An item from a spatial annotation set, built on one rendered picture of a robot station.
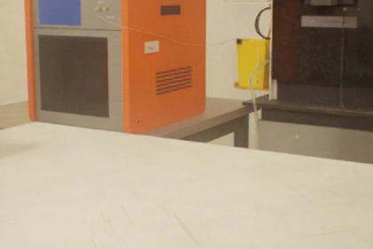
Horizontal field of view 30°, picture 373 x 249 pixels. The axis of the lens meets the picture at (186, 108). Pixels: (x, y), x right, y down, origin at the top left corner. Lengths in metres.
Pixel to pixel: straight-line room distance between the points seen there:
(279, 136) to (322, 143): 0.14
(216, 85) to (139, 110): 1.82
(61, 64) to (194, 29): 0.42
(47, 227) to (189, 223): 0.12
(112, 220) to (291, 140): 1.63
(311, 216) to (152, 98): 1.33
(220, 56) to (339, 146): 1.60
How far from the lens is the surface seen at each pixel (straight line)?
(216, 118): 2.14
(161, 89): 1.96
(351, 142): 2.14
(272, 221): 0.61
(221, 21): 3.63
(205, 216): 0.62
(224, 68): 3.64
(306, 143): 2.19
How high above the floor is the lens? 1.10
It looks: 10 degrees down
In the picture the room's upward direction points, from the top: straight up
